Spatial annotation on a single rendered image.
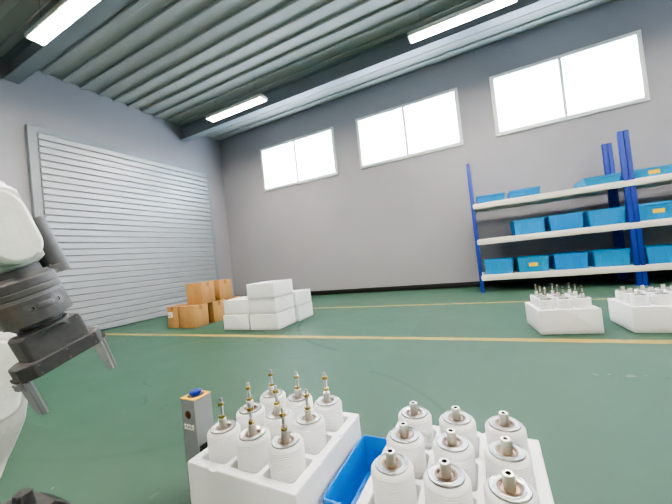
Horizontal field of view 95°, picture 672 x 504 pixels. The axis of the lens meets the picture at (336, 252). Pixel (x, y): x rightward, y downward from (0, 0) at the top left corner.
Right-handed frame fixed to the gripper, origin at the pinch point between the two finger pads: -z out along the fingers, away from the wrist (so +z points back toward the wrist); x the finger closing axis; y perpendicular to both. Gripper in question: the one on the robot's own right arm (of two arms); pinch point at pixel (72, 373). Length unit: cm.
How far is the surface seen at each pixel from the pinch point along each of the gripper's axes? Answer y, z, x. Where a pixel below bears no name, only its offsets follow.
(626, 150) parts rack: -241, -55, 485
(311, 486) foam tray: -18, -54, 24
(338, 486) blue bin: -20, -63, 31
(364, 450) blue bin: -20, -70, 49
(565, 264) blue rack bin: -161, -183, 445
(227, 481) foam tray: 5, -51, 18
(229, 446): 9, -47, 26
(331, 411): -14, -53, 47
